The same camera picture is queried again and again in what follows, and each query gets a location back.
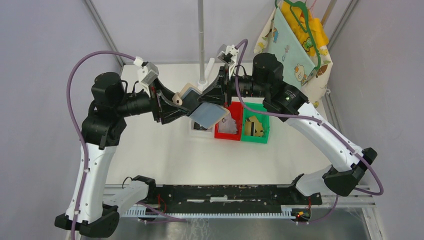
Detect yellow cloth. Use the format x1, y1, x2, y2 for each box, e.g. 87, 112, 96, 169
281, 2, 330, 57

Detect beige card holder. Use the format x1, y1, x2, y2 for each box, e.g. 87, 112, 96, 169
172, 83, 202, 112

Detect white cards in red bin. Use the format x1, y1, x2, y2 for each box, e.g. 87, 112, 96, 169
218, 113, 238, 135

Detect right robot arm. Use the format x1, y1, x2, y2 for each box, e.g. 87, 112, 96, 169
199, 52, 378, 204

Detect brown item in green bin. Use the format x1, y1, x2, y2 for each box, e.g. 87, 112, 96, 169
244, 115, 265, 137

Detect red plastic bin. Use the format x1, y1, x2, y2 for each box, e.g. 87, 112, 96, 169
214, 101, 244, 141

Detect cream patterned cloth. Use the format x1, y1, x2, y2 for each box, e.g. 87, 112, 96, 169
253, 1, 334, 107

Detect white stand base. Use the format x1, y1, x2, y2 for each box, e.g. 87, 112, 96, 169
197, 57, 215, 92

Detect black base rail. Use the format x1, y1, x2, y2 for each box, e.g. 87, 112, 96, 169
142, 184, 323, 215

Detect mint cartoon cloth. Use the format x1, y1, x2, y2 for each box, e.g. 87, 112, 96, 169
266, 8, 316, 103

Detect green clothes hanger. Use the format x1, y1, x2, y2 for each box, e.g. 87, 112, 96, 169
274, 0, 323, 70

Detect green plastic bin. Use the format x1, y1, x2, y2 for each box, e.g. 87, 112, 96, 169
241, 107, 270, 144

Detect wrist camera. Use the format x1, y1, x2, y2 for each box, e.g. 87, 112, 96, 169
137, 61, 159, 92
217, 44, 239, 66

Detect clear plastic bin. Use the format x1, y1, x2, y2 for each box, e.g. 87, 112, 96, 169
188, 120, 215, 139

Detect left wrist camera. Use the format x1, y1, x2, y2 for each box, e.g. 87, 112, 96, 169
137, 61, 159, 92

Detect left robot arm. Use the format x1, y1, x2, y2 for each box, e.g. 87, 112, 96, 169
54, 72, 190, 240

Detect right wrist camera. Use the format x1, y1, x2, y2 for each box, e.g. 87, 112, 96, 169
217, 44, 239, 66

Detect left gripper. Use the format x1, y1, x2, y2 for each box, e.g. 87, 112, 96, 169
115, 76, 191, 124

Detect white cable duct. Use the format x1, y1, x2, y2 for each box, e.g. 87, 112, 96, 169
121, 205, 296, 220

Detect grey stand pole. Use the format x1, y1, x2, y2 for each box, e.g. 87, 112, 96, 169
197, 0, 206, 85

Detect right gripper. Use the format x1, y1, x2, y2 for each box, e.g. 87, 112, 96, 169
198, 63, 269, 107

